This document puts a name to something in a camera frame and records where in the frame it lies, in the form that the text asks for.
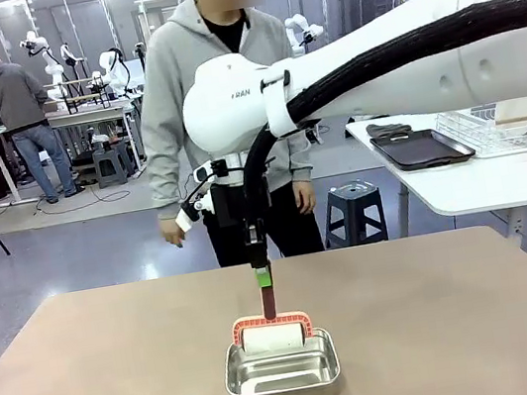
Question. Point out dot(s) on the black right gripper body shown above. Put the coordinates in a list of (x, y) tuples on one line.
[(227, 205)]

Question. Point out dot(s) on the pink lint roller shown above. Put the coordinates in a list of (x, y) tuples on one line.
[(269, 307)]

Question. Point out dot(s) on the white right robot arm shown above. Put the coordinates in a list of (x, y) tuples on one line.
[(373, 65)]

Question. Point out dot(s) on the person's left forearm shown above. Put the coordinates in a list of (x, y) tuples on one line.
[(301, 166)]

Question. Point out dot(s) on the person's right forearm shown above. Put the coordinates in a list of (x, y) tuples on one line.
[(163, 183)]

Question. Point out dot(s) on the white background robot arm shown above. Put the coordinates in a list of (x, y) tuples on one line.
[(66, 53), (296, 27), (111, 66), (36, 45)]

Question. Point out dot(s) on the person's right hand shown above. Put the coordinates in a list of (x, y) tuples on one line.
[(170, 231)]

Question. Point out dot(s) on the person's left hand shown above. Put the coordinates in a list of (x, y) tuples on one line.
[(305, 198)]

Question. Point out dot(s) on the dark blue plastic stool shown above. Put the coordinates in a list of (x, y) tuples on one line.
[(350, 191)]

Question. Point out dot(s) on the person in grey zip hoodie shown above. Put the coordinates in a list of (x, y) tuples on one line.
[(167, 97)]

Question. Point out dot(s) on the grey plastic stool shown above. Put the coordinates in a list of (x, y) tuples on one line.
[(109, 164)]

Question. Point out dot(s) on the grey workbench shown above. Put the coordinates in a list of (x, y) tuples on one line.
[(80, 117)]

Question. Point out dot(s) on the grey cloth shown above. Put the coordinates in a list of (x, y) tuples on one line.
[(388, 129)]

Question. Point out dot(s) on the black flat tray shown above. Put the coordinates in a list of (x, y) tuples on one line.
[(416, 150)]

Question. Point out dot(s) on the bystander in hoodie and jeans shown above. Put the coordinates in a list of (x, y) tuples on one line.
[(14, 96)]

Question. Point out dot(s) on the white side table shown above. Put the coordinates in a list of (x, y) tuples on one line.
[(491, 181)]

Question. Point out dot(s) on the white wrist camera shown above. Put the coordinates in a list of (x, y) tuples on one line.
[(185, 219)]

